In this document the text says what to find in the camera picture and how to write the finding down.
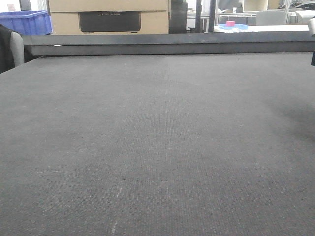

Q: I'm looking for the dark grey conveyor belt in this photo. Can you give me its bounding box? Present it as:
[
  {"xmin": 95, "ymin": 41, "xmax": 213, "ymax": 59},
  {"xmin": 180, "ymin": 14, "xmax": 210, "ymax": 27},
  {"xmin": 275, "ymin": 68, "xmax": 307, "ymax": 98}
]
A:
[{"xmin": 0, "ymin": 53, "xmax": 315, "ymax": 236}]

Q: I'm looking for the large cardboard box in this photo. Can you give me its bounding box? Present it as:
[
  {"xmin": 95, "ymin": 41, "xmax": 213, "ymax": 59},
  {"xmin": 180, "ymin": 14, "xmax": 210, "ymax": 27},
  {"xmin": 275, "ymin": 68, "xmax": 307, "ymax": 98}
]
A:
[{"xmin": 47, "ymin": 0, "xmax": 170, "ymax": 35}]

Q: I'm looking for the black upright panel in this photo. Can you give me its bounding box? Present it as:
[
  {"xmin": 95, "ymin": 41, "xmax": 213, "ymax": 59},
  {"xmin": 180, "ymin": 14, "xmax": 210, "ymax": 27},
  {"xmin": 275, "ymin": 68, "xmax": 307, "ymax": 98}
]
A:
[{"xmin": 169, "ymin": 0, "xmax": 188, "ymax": 34}]

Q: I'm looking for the white background table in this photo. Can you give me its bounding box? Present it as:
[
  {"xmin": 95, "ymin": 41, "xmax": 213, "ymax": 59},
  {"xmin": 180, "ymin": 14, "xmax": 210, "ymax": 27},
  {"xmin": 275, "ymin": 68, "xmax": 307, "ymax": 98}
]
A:
[{"xmin": 214, "ymin": 25, "xmax": 309, "ymax": 32}]

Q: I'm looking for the pink tape roll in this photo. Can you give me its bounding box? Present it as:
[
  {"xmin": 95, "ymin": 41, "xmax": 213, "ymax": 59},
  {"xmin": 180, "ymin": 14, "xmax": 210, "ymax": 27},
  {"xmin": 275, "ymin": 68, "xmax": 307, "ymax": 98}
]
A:
[{"xmin": 226, "ymin": 21, "xmax": 235, "ymax": 27}]

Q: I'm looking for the blue shallow tray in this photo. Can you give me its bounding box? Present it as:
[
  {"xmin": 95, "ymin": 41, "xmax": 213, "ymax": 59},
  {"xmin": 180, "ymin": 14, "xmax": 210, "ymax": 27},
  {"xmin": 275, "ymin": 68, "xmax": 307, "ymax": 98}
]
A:
[{"xmin": 218, "ymin": 23, "xmax": 249, "ymax": 30}]

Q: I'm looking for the blue plastic crate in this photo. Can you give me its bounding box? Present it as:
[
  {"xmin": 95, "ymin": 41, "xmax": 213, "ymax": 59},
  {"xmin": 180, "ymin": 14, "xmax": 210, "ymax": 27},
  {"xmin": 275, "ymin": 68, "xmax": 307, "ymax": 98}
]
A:
[{"xmin": 0, "ymin": 10, "xmax": 53, "ymax": 35}]

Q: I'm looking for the black conveyor side rail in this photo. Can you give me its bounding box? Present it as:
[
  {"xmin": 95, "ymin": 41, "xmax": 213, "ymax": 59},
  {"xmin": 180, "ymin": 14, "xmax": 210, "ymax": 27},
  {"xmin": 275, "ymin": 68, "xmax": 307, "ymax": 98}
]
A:
[{"xmin": 22, "ymin": 31, "xmax": 315, "ymax": 56}]

